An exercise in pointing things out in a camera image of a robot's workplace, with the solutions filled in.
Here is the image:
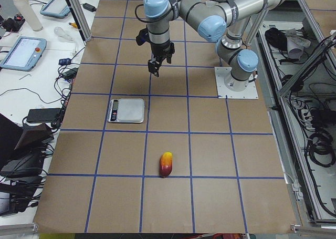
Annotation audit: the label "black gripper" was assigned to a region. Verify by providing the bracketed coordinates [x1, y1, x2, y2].
[135, 28, 175, 77]

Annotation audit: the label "red yellow mango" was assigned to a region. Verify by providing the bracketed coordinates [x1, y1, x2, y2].
[159, 152, 173, 178]

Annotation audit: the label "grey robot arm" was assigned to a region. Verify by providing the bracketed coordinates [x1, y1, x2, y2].
[136, 0, 284, 92]

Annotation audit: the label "silver digital kitchen scale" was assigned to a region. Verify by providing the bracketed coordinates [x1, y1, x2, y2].
[107, 98, 145, 123]

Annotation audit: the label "black power brick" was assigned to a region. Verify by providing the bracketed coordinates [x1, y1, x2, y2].
[82, 3, 97, 12]

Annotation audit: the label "clear light bulb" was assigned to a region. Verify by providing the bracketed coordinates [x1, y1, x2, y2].
[54, 27, 74, 41]

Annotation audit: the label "far teach pendant tablet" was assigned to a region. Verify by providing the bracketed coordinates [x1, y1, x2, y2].
[40, 0, 70, 18]

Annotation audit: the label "teach pendant tablet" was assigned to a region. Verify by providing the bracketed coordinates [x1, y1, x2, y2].
[40, 0, 70, 18]
[1, 36, 47, 71]

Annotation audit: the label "black flat device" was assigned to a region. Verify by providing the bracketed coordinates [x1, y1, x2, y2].
[26, 108, 61, 123]

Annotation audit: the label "near teach pendant tablet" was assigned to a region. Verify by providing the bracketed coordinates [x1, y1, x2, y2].
[1, 36, 47, 71]

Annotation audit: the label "grey cloth bundle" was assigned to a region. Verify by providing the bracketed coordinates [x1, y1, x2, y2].
[285, 28, 311, 59]

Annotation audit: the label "white power strip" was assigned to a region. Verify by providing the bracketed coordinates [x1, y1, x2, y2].
[292, 98, 315, 131]

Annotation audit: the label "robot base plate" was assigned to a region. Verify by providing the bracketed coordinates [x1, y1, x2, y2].
[214, 67, 259, 100]

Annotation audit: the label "aluminium frame post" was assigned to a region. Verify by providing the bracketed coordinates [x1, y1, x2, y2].
[65, 0, 92, 42]

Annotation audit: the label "coiled black cables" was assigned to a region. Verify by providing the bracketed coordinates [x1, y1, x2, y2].
[306, 130, 336, 169]

